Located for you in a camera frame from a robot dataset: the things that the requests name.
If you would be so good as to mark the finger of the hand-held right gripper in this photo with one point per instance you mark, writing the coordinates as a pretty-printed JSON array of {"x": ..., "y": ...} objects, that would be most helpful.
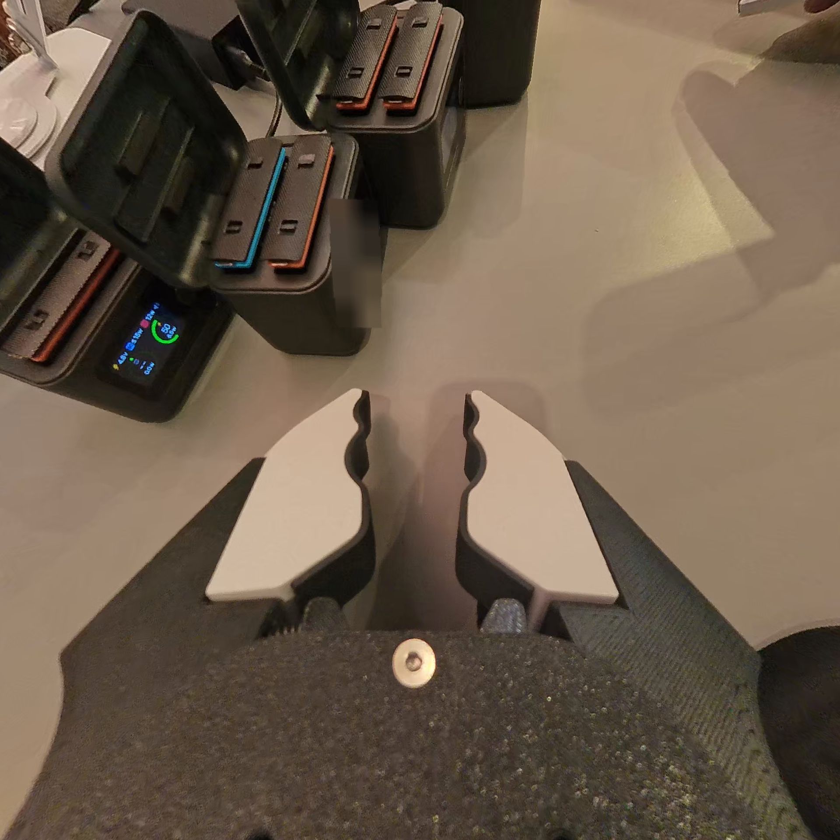
[{"x": 749, "y": 5}]

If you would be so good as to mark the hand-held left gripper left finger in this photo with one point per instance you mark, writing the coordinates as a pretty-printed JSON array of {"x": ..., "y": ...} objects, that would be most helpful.
[{"x": 295, "y": 518}]

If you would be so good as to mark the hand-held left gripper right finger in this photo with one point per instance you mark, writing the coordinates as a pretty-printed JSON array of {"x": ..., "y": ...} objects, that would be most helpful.
[{"x": 538, "y": 531}]

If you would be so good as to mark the dark grey battery charging case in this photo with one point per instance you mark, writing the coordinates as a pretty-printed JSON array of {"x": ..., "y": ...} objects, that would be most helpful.
[
  {"x": 295, "y": 315},
  {"x": 407, "y": 170},
  {"x": 144, "y": 354},
  {"x": 499, "y": 52}
]

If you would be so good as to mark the person's right forearm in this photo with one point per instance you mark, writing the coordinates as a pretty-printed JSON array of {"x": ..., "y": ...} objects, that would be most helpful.
[{"x": 810, "y": 40}]

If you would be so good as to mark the black battery blue trim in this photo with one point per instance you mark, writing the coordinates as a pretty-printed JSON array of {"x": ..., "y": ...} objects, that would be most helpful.
[{"x": 253, "y": 203}]

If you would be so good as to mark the dark grey multiport power adapter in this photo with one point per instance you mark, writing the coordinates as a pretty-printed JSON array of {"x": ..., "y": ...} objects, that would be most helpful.
[{"x": 229, "y": 52}]

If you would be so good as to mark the white table mat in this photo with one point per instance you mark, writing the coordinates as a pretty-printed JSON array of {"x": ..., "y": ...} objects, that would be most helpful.
[{"x": 85, "y": 72}]

